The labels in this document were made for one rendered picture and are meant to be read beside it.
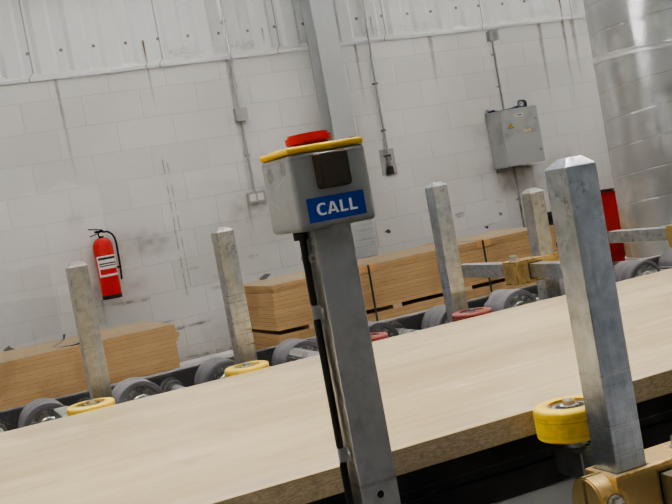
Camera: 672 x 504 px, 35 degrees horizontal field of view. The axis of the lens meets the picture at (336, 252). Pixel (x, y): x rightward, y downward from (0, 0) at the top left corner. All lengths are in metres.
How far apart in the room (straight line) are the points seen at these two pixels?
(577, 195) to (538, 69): 8.99
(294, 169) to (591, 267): 0.31
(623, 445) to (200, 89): 7.58
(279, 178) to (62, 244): 7.23
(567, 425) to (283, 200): 0.43
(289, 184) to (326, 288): 0.09
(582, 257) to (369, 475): 0.29
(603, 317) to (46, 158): 7.26
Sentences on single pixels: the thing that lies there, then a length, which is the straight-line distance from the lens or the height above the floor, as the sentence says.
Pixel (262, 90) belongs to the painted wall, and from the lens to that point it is 8.65.
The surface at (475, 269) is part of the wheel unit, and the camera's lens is 2.47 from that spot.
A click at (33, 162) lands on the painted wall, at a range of 8.10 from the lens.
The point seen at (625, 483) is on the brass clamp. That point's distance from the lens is 1.05.
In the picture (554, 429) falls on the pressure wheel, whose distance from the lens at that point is 1.16.
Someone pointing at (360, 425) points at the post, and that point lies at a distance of 0.91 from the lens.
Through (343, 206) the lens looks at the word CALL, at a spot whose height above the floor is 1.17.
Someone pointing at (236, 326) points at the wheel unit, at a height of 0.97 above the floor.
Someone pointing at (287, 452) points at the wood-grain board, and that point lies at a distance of 1.21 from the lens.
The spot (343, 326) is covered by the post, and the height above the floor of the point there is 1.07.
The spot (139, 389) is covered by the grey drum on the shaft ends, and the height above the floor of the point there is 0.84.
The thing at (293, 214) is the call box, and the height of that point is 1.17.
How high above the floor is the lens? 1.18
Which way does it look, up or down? 3 degrees down
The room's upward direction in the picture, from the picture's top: 10 degrees counter-clockwise
